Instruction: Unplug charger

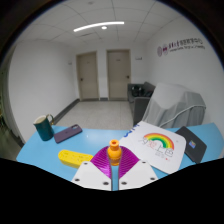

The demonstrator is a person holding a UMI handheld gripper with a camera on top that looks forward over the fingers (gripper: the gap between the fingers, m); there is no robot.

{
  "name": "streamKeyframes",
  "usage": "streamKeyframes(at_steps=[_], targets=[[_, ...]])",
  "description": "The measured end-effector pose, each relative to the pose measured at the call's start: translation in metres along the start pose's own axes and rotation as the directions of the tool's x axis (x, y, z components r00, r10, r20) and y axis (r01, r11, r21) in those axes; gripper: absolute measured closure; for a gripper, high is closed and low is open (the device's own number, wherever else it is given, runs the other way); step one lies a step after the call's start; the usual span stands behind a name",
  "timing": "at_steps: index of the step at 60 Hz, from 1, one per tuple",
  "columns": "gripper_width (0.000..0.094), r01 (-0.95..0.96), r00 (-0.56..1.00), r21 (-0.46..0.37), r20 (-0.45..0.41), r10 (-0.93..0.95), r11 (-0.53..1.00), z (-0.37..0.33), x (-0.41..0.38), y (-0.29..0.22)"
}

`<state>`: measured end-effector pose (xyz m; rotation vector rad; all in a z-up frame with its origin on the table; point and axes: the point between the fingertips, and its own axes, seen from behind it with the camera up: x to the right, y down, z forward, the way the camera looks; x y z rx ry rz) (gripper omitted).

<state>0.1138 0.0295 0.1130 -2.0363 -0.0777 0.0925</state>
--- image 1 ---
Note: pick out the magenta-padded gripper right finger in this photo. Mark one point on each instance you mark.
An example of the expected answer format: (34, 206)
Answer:
(138, 175)

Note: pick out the small round ceiling light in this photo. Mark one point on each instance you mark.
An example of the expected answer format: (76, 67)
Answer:
(104, 27)

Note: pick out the long ceiling light strip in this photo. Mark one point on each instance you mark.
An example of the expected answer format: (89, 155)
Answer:
(96, 25)

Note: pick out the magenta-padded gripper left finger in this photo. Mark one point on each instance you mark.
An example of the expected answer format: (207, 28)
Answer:
(91, 175)

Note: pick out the purple smartphone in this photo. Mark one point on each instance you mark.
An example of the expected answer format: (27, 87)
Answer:
(67, 133)

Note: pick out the yellow power strip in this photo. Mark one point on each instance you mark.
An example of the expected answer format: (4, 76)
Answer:
(73, 157)

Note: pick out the black bag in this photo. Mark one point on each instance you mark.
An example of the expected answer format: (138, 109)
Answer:
(137, 90)

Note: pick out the grey sofa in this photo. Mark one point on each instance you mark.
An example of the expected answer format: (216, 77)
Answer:
(138, 108)

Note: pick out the beige door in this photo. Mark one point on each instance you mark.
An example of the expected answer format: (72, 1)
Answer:
(87, 76)
(118, 75)

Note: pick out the black pouch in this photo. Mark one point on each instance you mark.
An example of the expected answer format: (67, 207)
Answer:
(193, 145)

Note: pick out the grey cloth-covered chair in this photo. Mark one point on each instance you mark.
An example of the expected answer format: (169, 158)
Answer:
(173, 106)

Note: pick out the purple wall sign lettering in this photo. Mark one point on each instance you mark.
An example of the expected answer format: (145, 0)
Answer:
(180, 46)

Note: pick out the dark green mug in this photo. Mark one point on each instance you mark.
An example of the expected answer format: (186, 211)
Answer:
(44, 129)

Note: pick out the white rainbow-print book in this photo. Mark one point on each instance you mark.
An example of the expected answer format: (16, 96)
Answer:
(156, 150)

